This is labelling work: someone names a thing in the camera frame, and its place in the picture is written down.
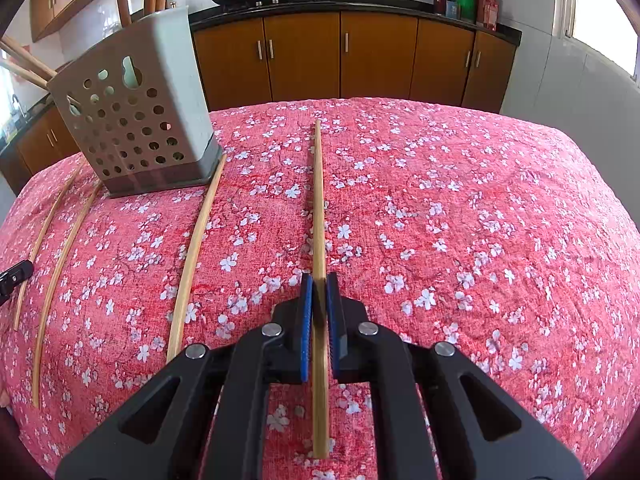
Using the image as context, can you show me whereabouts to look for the gas stove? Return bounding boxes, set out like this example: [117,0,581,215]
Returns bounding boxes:
[220,0,342,12]

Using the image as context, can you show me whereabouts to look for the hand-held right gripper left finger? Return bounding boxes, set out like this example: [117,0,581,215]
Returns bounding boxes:
[55,272,316,480]

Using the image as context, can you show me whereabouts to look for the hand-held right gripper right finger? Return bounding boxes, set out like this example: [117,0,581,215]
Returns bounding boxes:
[325,271,586,480]

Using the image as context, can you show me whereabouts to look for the lower wooden kitchen cabinets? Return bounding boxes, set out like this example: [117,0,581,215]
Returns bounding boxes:
[0,10,518,196]

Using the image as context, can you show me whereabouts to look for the window beside wall cable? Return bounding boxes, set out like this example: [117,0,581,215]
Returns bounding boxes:
[554,0,640,82]

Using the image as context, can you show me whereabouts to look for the red floral tablecloth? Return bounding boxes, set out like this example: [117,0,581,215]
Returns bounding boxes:
[0,97,640,480]

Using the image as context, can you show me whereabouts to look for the green perforated utensil holder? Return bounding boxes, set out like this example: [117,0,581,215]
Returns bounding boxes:
[46,5,224,199]

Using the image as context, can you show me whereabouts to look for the tall red bottle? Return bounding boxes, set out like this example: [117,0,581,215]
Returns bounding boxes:
[477,0,500,31]

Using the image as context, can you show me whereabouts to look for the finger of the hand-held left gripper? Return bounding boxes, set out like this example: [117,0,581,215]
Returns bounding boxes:
[0,260,35,307]

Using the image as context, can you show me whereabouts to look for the black kitchen countertop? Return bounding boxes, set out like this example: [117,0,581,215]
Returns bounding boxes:
[0,0,523,157]

